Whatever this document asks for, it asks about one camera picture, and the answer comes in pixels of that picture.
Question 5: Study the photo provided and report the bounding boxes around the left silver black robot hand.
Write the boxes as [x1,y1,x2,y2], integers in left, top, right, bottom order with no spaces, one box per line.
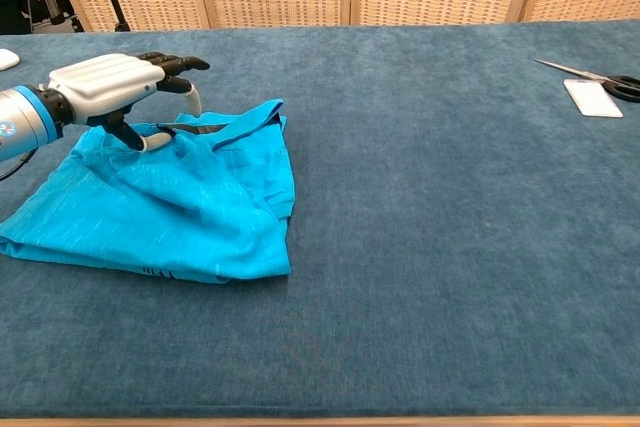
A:
[47,51,211,153]

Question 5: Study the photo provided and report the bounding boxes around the blue Carolina Panthers T-shirt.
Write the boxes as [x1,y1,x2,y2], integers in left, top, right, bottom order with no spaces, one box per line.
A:
[0,99,297,284]

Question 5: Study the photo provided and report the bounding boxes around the blue carpet table cover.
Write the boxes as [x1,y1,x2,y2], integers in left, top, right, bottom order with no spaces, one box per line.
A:
[0,19,640,421]

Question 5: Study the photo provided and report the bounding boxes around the white card badge holder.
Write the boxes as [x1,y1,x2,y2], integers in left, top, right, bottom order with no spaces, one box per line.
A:
[563,78,624,119]

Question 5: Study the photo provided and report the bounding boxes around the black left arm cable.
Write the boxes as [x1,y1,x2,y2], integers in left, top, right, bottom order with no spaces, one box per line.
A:
[0,146,39,182]

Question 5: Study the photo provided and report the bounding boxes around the black-handled steel scissors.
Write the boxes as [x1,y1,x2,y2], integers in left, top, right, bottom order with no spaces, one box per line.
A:
[533,58,640,103]

